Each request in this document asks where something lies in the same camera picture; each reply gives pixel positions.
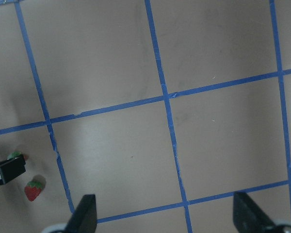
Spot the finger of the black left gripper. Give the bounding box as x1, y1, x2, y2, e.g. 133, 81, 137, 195
0, 154, 26, 185

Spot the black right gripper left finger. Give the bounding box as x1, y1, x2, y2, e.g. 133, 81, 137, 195
65, 194, 97, 233

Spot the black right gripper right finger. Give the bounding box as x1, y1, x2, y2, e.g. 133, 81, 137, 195
233, 192, 281, 233

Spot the red strawberry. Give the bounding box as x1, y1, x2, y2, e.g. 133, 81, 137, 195
24, 181, 43, 201
7, 151, 29, 161

